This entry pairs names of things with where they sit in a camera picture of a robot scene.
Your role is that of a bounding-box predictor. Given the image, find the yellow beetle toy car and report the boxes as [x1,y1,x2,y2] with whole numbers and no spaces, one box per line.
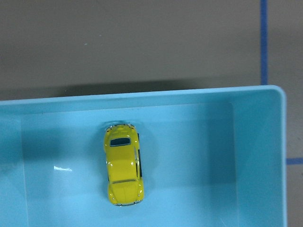
[103,123,144,206]

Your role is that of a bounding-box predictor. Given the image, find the light blue plastic bin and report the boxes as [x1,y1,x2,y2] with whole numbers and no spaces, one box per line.
[0,86,287,227]

